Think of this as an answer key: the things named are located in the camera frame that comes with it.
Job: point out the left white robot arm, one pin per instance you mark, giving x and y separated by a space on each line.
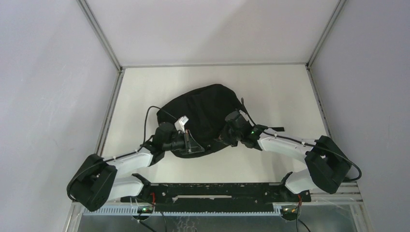
100 180

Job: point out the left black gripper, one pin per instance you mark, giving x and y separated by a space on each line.
192 146

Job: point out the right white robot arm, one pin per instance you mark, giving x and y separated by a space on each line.
326 165

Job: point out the black backpack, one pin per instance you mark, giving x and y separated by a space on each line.
206 108

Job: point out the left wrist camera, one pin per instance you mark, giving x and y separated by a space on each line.
180 123

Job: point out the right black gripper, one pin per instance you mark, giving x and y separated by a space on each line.
225 137

